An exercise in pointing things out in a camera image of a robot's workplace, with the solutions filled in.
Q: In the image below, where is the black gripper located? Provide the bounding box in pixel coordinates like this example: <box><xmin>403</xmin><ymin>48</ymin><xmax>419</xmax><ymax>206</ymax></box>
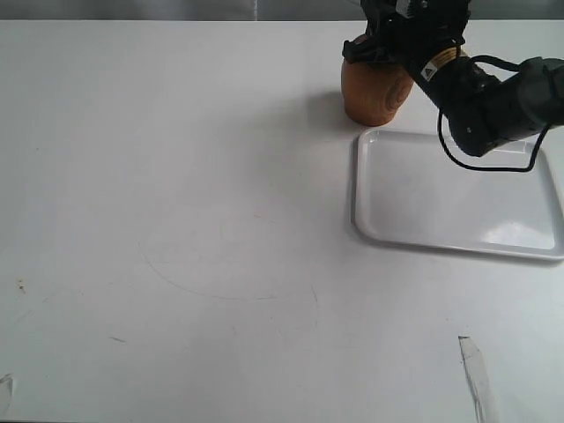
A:
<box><xmin>343</xmin><ymin>1</ymin><xmax>470</xmax><ymax>71</ymax></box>

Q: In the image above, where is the clear tape piece left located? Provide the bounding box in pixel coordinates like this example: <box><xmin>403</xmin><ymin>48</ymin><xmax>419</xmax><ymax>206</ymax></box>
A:
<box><xmin>0</xmin><ymin>374</ymin><xmax>13</xmax><ymax>407</ymax></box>

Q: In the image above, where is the wooden mortar cup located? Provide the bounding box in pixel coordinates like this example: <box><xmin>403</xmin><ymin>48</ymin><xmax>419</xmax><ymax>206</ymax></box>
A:
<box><xmin>341</xmin><ymin>59</ymin><xmax>414</xmax><ymax>127</ymax></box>

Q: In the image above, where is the white plastic tray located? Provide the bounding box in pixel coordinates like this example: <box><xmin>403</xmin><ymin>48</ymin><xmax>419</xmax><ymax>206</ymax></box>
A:
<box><xmin>353</xmin><ymin>129</ymin><xmax>563</xmax><ymax>262</ymax></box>

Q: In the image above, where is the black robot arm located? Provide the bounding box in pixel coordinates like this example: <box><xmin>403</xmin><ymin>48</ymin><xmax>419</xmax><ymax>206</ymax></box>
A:
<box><xmin>343</xmin><ymin>1</ymin><xmax>563</xmax><ymax>157</ymax></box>

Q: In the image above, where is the clear tape strip right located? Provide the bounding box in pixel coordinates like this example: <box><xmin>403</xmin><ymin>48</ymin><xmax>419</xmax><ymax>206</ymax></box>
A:
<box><xmin>458</xmin><ymin>336</ymin><xmax>489</xmax><ymax>422</ymax></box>

